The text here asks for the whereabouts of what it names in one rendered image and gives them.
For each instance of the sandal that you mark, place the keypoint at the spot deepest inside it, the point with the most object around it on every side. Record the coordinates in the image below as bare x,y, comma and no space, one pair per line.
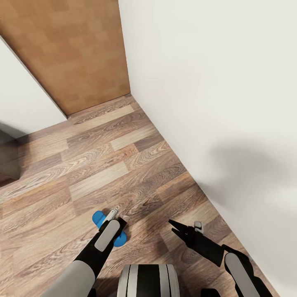
98,219

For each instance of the sliding door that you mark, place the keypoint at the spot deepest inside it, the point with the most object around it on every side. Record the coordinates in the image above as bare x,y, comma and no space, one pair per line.
74,48

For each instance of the robot trunk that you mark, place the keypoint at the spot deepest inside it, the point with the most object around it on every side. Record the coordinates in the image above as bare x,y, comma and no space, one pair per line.
148,280

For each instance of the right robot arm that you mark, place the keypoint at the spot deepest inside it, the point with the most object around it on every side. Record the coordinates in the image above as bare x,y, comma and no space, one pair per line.
236,263

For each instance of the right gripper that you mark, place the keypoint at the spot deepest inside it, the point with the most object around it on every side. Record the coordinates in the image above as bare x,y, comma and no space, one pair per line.
193,239

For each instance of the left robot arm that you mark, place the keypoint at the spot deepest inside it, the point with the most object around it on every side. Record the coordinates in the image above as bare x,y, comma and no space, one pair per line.
78,279

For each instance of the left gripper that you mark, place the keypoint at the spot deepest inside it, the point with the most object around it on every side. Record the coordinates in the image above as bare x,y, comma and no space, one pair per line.
122,224

